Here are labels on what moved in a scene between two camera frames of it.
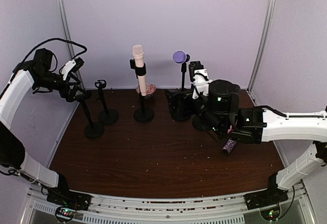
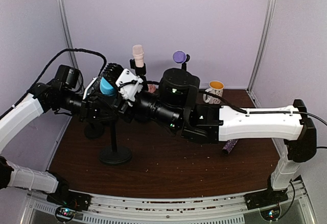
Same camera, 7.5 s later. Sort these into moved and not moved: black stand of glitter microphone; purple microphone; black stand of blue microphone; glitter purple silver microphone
Moved: black stand of blue microphone
Not moved: black stand of glitter microphone; purple microphone; glitter purple silver microphone
